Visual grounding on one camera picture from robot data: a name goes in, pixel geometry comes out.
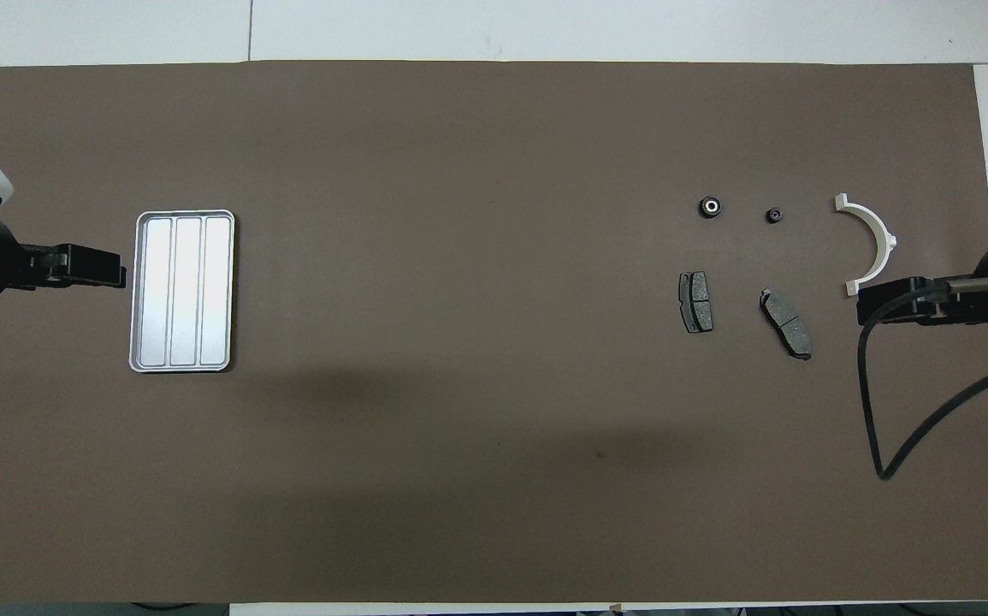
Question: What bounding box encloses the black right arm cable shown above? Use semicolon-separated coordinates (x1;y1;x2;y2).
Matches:
857;274;988;482

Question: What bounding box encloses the short dark brake pad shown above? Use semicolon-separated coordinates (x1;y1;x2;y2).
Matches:
678;271;714;335

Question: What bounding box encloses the white half ring clamp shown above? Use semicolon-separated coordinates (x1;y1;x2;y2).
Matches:
834;193;898;299

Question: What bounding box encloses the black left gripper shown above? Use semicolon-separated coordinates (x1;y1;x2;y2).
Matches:
19;243;127;290

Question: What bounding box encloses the long dark brake pad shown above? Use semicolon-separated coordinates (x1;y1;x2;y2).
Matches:
759;288;813;361

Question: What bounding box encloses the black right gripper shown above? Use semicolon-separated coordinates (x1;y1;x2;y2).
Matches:
857;276;985;327

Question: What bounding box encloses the brown table mat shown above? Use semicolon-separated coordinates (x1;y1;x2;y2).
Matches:
0;60;988;604

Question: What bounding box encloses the silver metal tray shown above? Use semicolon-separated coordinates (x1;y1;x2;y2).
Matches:
128;210;236;374

